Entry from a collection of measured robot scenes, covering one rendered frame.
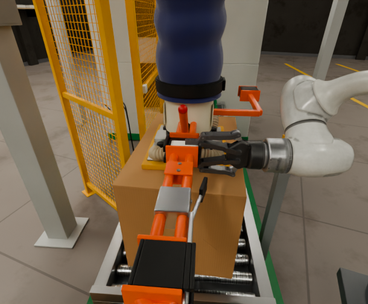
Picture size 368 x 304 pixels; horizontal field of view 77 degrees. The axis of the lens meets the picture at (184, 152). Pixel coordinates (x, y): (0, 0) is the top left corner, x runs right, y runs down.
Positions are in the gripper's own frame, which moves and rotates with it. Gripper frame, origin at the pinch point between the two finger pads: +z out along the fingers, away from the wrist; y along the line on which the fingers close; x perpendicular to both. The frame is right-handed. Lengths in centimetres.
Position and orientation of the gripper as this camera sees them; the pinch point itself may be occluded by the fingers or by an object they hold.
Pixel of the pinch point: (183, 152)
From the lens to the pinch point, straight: 61.2
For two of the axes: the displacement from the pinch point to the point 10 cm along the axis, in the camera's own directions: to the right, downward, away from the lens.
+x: 0.7, -5.1, 8.6
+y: 0.0, 8.6, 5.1
